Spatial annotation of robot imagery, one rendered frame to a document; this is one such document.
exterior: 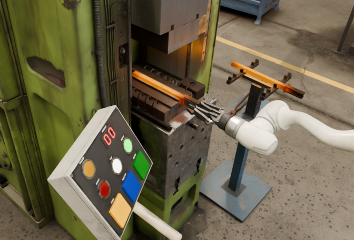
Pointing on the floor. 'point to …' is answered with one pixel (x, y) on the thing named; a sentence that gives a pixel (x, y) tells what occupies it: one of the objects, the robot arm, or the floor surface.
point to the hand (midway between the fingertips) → (191, 103)
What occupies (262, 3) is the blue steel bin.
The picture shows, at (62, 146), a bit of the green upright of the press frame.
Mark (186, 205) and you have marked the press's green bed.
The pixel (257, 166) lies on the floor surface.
